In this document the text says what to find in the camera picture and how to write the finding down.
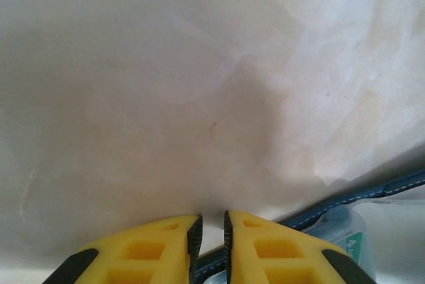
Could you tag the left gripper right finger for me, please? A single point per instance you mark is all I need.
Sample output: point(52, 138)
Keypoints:
point(275, 254)

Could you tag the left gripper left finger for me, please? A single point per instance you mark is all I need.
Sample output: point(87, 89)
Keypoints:
point(142, 254)

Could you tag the teal plastic card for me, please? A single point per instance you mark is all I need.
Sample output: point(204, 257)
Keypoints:
point(357, 247)

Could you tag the blue leather card holder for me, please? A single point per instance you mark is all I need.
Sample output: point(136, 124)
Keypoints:
point(348, 206)

